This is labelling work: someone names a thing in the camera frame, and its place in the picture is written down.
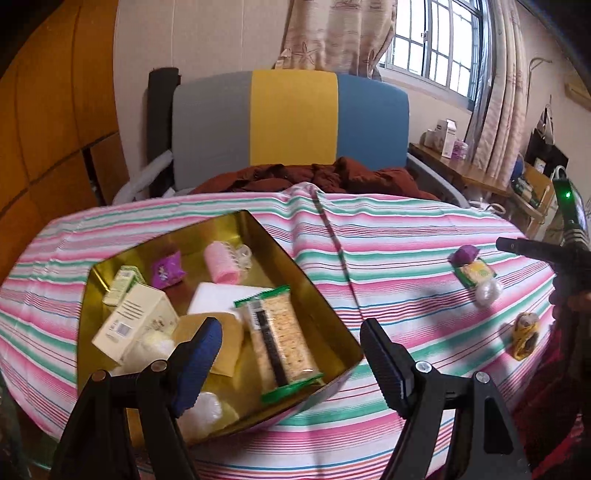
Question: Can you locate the black hanging bag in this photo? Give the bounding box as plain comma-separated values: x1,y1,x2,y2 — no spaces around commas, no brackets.
526,129,568,181

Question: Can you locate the clear plastic wrapper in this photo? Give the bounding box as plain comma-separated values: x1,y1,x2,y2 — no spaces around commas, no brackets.
233,244,254,273

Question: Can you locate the gold metal box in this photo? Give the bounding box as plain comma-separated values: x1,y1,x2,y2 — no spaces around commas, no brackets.
76,210,365,448

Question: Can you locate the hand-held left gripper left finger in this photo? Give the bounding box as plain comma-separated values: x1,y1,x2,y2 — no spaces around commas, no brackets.
48,318,223,480

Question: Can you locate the orange wooden wardrobe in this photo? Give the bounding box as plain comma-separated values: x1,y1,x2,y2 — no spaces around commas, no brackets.
0,0,132,287

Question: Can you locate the purple candy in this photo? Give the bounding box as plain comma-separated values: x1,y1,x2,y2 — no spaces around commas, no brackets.
449,244,481,267

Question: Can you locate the purple candy packet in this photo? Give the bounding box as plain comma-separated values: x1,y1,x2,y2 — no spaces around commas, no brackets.
150,249,187,289

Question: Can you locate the grey yellow blue chair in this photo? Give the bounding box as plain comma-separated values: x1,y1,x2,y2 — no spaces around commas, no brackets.
171,69,411,192

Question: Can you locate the beige pleated curtain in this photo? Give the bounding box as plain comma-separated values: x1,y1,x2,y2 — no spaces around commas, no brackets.
464,0,527,176

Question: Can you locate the long green cracker packet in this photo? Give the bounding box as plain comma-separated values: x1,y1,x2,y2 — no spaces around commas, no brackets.
233,285,325,404

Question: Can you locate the white foam tube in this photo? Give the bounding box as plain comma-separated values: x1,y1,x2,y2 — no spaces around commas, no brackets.
112,150,175,206

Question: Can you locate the wooden side desk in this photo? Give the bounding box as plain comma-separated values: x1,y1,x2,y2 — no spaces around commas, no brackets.
409,142,559,232

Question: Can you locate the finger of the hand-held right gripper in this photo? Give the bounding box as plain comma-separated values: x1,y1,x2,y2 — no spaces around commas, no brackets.
496,237,561,261

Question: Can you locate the barred window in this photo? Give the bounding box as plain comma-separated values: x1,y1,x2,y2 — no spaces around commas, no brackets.
379,0,490,112

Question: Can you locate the beige printed curtain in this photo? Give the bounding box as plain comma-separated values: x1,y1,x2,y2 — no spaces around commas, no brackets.
272,0,398,81

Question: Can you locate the white carton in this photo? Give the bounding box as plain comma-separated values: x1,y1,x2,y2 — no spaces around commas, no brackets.
441,119,458,158

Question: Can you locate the pink green striped tablecloth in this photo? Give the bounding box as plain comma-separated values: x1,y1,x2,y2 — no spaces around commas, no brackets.
0,182,561,480

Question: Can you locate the pink hair roller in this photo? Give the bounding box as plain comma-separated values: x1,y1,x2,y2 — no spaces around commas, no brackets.
203,241,243,284

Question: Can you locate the tan paper envelope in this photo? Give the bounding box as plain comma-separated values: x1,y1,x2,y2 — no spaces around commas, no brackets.
173,313,245,377

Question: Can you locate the dark red jacket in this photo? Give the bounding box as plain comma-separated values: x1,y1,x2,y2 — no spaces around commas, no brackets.
189,157,439,201

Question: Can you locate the black rolled mat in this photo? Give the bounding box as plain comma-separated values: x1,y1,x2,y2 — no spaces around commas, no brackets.
147,67,180,167

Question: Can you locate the cream cardboard box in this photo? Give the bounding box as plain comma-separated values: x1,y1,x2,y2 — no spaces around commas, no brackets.
91,283,180,361

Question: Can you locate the small green cracker packet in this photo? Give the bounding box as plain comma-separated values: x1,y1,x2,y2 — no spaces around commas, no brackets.
455,258,497,289

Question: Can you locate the small green and white box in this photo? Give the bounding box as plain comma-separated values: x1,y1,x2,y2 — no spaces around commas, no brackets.
102,265,145,306

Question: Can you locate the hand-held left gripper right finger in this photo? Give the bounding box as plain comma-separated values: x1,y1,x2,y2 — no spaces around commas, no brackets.
359,318,532,480

